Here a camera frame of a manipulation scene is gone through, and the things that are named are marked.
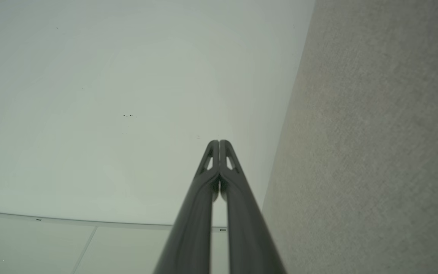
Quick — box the grey fabric sofa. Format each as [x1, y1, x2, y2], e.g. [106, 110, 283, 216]
[262, 0, 438, 274]

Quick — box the white baseboard strip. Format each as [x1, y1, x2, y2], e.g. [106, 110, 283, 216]
[0, 211, 228, 233]

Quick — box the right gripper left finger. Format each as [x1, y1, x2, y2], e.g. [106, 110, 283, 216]
[154, 140, 220, 274]

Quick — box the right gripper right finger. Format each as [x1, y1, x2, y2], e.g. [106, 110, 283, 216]
[219, 140, 287, 274]

